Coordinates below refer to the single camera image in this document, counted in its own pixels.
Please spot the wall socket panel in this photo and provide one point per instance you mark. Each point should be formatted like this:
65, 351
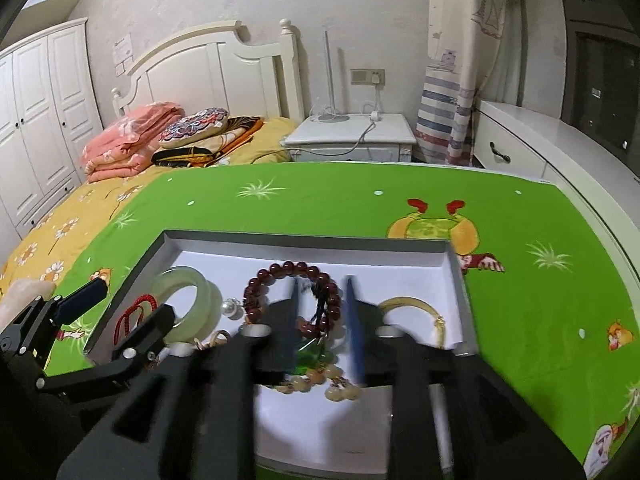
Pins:
362, 76

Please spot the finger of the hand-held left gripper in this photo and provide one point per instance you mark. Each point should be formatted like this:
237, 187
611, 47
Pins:
82, 297
145, 340

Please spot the green cartoon printed cloth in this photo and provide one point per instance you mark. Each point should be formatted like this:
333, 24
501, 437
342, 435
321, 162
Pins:
525, 300

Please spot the white slim desk lamp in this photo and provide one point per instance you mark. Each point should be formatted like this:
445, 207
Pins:
329, 80

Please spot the person's left hand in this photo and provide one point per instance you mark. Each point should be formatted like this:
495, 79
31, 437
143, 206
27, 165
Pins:
22, 295

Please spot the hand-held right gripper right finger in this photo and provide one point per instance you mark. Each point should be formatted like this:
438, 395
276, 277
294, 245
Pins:
357, 335

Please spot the sailboat printed curtain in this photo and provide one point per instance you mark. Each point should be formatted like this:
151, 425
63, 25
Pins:
460, 60

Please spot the green pendant with black knot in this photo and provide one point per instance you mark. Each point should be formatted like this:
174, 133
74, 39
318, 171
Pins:
312, 357

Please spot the gold bangle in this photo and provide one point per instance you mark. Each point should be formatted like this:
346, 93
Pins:
435, 317

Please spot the white bed headboard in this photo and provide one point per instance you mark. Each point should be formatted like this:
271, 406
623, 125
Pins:
210, 70

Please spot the white dresser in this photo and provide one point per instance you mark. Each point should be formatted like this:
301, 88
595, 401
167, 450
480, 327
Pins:
530, 140

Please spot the pearl earring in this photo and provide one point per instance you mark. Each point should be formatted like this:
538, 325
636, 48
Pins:
230, 308

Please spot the white nightstand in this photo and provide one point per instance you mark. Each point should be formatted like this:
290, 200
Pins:
350, 137

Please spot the pink folded quilt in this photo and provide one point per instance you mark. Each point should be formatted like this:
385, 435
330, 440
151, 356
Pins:
125, 140

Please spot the orange and black blanket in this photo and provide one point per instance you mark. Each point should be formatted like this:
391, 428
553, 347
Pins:
235, 135

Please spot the white wardrobe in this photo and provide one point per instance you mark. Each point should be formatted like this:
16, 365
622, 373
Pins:
40, 125

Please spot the patterned round pillow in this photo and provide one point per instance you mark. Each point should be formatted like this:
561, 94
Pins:
195, 125

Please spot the paper sheets on wall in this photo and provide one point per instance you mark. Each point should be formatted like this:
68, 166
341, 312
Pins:
123, 55

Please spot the grey shallow tray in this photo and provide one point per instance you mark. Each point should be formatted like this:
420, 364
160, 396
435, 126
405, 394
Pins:
400, 270

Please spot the pale green jade bangle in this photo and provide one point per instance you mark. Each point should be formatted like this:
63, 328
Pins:
205, 305

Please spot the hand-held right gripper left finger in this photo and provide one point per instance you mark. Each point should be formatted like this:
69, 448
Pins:
235, 400

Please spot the yellow floral bed sheet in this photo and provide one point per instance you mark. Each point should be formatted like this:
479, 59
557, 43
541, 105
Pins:
60, 225

